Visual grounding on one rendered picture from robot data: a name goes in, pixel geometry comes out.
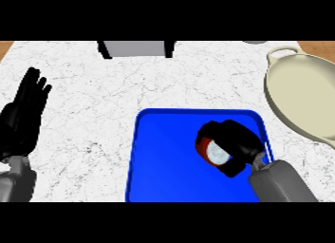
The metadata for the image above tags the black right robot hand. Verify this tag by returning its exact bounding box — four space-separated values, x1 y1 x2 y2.
196 119 268 178

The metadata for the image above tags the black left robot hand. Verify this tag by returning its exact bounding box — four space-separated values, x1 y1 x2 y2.
0 66 54 164

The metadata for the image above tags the red can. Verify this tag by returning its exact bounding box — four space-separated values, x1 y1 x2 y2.
194 136 235 167

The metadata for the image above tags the blue tray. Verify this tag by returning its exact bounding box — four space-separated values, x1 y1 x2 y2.
125 107 275 203

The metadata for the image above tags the cream pot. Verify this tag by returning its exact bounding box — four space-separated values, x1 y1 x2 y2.
264 46 335 153

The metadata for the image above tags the grey and black appliance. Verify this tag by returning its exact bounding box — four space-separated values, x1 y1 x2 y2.
97 41 179 60

